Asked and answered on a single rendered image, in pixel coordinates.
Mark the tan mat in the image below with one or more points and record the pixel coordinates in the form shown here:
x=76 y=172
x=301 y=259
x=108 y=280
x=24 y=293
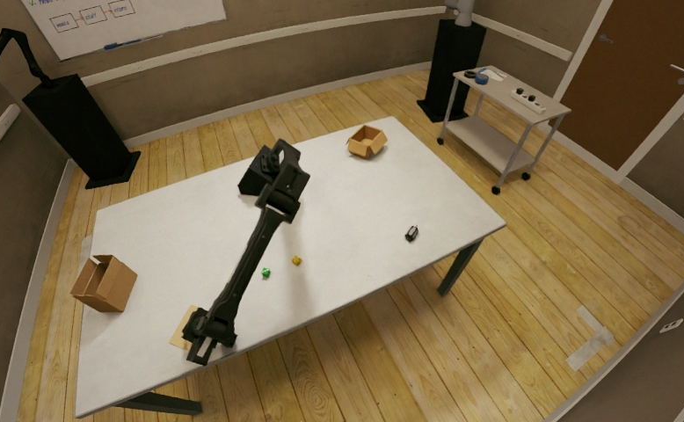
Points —
x=176 y=337

